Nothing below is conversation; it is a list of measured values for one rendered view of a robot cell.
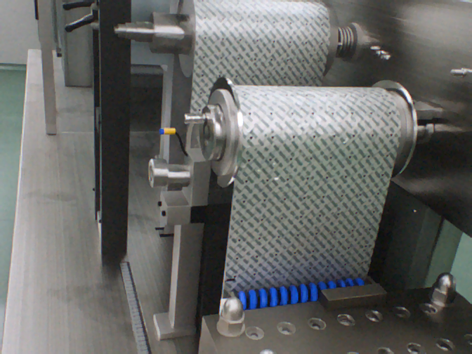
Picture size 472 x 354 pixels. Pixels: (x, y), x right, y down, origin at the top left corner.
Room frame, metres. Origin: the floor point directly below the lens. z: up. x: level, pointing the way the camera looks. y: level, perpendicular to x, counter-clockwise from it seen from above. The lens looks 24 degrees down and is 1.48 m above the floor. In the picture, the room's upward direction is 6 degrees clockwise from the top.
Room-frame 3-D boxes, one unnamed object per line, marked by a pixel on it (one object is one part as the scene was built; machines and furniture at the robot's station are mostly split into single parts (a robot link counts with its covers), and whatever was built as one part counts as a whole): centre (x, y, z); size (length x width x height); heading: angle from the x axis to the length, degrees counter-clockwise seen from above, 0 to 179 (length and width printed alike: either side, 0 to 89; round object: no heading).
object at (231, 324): (0.54, -0.02, 1.05); 0.04 x 0.04 x 0.04
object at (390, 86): (0.75, -0.21, 1.25); 0.15 x 0.01 x 0.15; 21
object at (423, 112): (0.77, -0.25, 1.28); 0.06 x 0.05 x 0.02; 111
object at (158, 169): (0.67, 0.11, 1.18); 0.04 x 0.02 x 0.04; 21
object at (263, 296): (0.63, -0.12, 1.03); 0.21 x 0.04 x 0.03; 111
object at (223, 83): (0.66, 0.02, 1.25); 0.15 x 0.01 x 0.15; 21
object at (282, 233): (0.65, -0.11, 1.11); 0.23 x 0.01 x 0.18; 111
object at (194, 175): (0.68, 0.07, 1.05); 0.06 x 0.05 x 0.31; 111
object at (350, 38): (1.00, -0.16, 1.33); 0.07 x 0.07 x 0.07; 21
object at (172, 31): (0.89, 0.14, 1.33); 0.06 x 0.06 x 0.06; 21
